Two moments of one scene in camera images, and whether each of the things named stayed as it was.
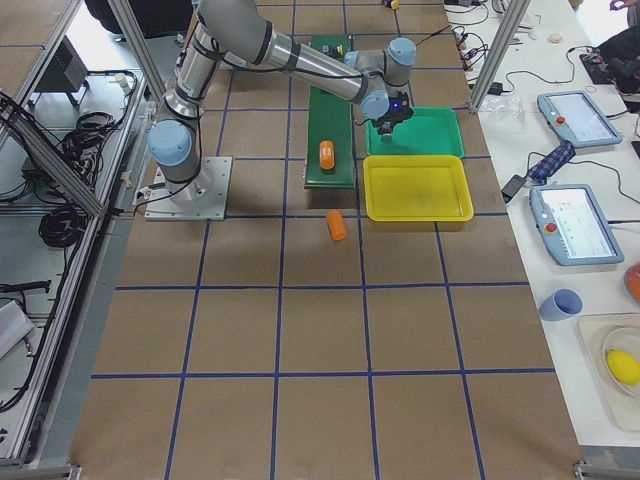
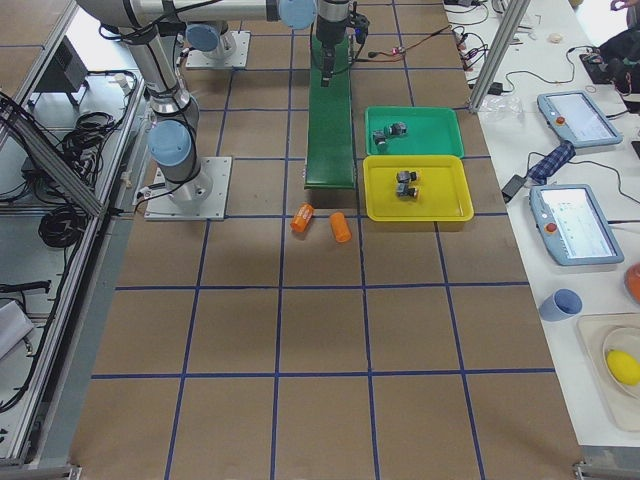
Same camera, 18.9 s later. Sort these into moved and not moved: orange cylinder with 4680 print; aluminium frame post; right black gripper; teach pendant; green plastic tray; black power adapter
Moved: orange cylinder with 4680 print; right black gripper
Not moved: black power adapter; green plastic tray; teach pendant; aluminium frame post
